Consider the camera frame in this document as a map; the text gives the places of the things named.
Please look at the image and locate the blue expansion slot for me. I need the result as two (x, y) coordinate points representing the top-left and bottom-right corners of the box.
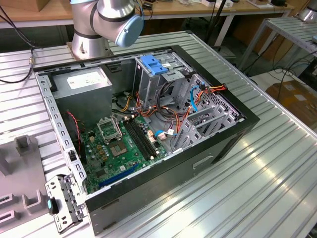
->
(99, 164), (139, 189)

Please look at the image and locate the thin cable with plug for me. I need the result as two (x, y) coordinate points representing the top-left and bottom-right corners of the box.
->
(0, 4), (38, 84)

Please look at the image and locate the green motherboard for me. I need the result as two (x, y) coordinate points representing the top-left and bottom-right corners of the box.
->
(81, 115), (169, 195)

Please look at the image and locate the long wooden desk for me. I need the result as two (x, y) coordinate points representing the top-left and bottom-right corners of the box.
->
(0, 0), (295, 29)

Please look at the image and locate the black tripod stand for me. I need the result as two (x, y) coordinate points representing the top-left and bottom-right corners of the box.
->
(205, 0), (230, 48)

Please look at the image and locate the black case fan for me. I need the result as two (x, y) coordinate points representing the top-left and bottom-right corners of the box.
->
(64, 110), (87, 166)

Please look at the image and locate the CPU socket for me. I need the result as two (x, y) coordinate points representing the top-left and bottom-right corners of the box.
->
(108, 140), (130, 159)

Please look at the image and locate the blue plastic drive latch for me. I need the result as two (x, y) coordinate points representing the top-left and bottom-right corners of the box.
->
(140, 56), (169, 76)

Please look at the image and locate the metal socket cover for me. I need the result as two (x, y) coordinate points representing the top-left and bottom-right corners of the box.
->
(96, 117), (124, 144)

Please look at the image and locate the brown cardboard box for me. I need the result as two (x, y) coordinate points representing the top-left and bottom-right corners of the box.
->
(266, 80), (317, 125)

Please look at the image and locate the metal card retainer bracket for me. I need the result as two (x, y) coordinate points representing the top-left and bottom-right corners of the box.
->
(44, 173), (88, 235)

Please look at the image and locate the long blue data wire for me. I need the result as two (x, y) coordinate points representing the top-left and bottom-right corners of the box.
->
(190, 83), (202, 113)

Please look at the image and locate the mixed colour wire bundle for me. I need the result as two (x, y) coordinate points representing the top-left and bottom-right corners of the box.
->
(111, 90), (193, 136)

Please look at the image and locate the grey metal disk bay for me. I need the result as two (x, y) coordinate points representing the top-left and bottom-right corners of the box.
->
(170, 74), (246, 154)

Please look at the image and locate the metal slat side table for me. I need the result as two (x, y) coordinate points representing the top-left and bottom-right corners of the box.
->
(237, 16), (317, 70)

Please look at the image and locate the black RAM slot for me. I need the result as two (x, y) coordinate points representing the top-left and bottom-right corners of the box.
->
(123, 120), (152, 161)
(133, 118), (159, 155)
(126, 119), (155, 159)
(130, 119), (157, 157)

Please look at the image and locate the small cardboard box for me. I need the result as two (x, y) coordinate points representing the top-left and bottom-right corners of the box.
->
(36, 0), (54, 12)

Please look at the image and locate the grey power supply unit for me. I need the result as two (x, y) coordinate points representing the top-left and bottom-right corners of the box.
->
(51, 66), (113, 125)

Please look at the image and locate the red yellow power wire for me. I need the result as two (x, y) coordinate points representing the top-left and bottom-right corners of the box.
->
(194, 83), (228, 106)

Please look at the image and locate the grey metal optical drive cage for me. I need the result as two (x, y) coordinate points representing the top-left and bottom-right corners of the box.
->
(133, 55), (194, 110)

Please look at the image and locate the grey parts rack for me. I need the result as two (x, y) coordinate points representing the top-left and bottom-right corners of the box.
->
(0, 135), (50, 224)

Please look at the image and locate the short blue board wire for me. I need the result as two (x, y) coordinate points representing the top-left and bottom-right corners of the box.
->
(154, 129), (178, 140)

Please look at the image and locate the open black PC case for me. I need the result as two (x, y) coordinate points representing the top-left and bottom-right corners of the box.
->
(32, 44), (261, 236)

